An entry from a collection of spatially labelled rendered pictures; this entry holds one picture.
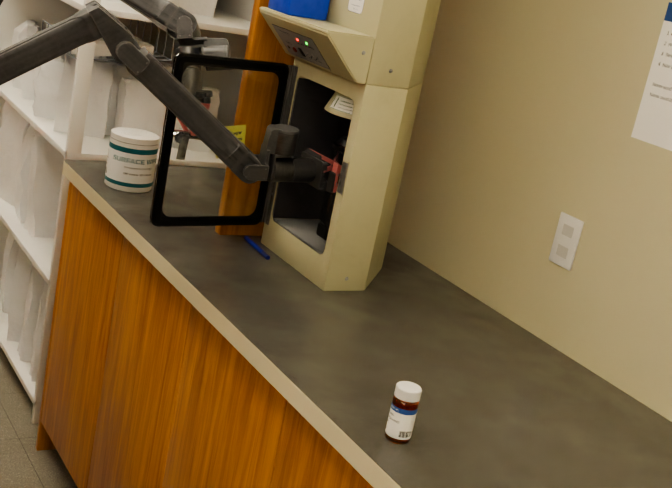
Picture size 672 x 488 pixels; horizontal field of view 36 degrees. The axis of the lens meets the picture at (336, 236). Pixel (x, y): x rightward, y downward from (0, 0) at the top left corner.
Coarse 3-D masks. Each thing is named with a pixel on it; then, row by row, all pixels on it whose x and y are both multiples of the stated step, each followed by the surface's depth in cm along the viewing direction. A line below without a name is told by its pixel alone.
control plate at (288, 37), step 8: (272, 24) 231; (280, 32) 230; (288, 32) 226; (288, 40) 230; (296, 40) 225; (304, 40) 221; (312, 40) 216; (288, 48) 234; (296, 48) 229; (304, 48) 225; (312, 48) 220; (320, 56) 220; (320, 64) 224
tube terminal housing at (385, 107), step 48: (336, 0) 226; (384, 0) 210; (432, 0) 222; (384, 48) 214; (384, 96) 218; (384, 144) 223; (336, 192) 224; (384, 192) 227; (288, 240) 242; (336, 240) 225; (384, 240) 245; (336, 288) 230
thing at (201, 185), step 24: (192, 72) 224; (216, 72) 228; (240, 72) 232; (264, 72) 236; (216, 96) 230; (240, 96) 234; (264, 96) 238; (240, 120) 236; (264, 120) 240; (192, 144) 231; (168, 168) 229; (192, 168) 233; (216, 168) 237; (168, 192) 231; (192, 192) 235; (216, 192) 239; (240, 192) 243; (168, 216) 233; (192, 216) 237
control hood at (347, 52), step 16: (272, 16) 227; (288, 16) 221; (304, 32) 217; (320, 32) 209; (336, 32) 208; (352, 32) 213; (320, 48) 216; (336, 48) 209; (352, 48) 210; (368, 48) 212; (336, 64) 215; (352, 64) 212; (368, 64) 214; (352, 80) 214
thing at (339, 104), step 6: (336, 96) 230; (342, 96) 228; (330, 102) 231; (336, 102) 229; (342, 102) 228; (348, 102) 227; (324, 108) 233; (330, 108) 230; (336, 108) 228; (342, 108) 227; (348, 108) 226; (336, 114) 228; (342, 114) 227; (348, 114) 226
